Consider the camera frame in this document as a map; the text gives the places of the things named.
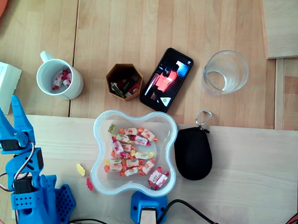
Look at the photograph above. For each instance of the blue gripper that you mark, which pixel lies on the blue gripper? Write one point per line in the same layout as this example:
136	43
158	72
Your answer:
15	135

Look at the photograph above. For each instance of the red white candy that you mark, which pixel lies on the red white candy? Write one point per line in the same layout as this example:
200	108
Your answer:
161	180
66	76
140	141
117	148
155	176
57	81

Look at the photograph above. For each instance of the blue 3D-printed robot arm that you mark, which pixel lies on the blue 3D-printed robot arm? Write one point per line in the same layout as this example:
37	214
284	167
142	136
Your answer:
42	199

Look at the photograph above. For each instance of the white cardboard box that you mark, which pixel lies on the white cardboard box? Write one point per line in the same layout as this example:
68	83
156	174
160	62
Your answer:
3	84

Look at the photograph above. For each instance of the white ceramic mug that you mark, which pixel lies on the white ceramic mug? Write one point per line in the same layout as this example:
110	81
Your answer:
75	85

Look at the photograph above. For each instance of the yellow gummy candy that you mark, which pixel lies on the yellow gummy candy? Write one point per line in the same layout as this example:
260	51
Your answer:
81	170

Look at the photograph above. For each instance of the green yellow gummy bear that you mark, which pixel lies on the green yellow gummy bear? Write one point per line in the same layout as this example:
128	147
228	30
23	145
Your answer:
111	128

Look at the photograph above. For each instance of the red gummy candy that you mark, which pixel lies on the red gummy candy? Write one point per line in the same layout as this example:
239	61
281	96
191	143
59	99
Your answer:
90	184

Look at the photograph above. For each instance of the brown hexagonal container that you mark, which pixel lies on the brown hexagonal container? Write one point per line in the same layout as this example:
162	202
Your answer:
116	67

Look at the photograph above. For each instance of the yellow green wrapped candy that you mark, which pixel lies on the yellow green wrapped candy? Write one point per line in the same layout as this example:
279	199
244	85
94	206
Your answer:
143	155

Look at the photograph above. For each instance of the clear Haribo candy tub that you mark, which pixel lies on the clear Haribo candy tub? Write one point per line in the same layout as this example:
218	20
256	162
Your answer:
159	149

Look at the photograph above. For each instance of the black smartphone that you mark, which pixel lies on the black smartphone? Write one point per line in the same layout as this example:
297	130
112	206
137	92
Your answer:
165	80

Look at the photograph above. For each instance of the black zip pouch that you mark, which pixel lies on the black zip pouch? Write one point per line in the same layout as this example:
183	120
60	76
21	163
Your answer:
192	157

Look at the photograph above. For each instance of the silver carabiner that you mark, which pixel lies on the silver carabiner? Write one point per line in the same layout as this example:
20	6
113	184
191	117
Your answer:
199	123

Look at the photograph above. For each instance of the clear drinking glass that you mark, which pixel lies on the clear drinking glass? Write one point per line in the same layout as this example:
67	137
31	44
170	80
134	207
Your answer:
225	81

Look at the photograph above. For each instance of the light wooden base board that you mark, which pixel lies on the light wooden base board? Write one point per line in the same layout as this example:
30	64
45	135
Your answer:
235	171

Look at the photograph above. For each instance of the wooden panel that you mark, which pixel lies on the wooden panel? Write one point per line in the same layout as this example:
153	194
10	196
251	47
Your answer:
288	24

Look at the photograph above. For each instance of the blue post mount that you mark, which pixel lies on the blue post mount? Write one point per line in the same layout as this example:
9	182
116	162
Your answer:
136	206

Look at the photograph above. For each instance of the wooden post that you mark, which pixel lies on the wooden post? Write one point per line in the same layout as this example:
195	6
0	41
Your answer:
148	222

